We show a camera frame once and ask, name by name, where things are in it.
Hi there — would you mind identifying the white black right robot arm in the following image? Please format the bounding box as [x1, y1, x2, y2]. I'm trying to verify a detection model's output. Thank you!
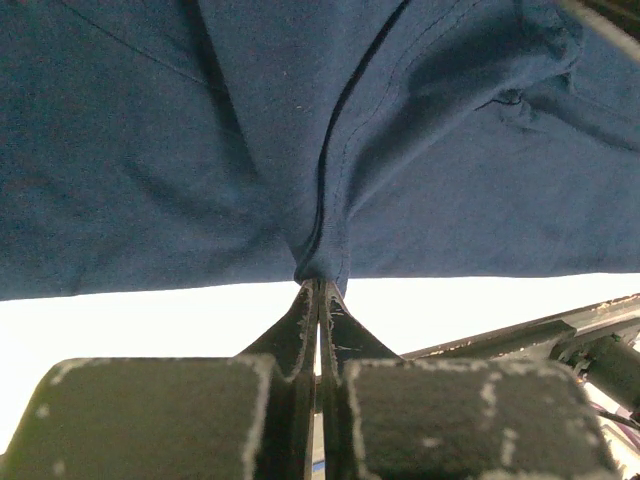
[549, 333, 639, 430]

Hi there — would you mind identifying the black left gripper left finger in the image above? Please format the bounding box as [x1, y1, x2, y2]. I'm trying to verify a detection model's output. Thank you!
[234, 280, 319, 479]

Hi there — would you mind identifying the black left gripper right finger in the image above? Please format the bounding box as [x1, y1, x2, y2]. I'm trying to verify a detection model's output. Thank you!
[319, 282, 400, 479]

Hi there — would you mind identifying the navy blue t shirt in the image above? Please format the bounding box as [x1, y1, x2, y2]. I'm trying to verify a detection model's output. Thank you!
[1, 1, 639, 300]

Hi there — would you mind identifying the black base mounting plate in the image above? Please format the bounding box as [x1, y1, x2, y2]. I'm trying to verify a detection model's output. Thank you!
[401, 293, 639, 360]

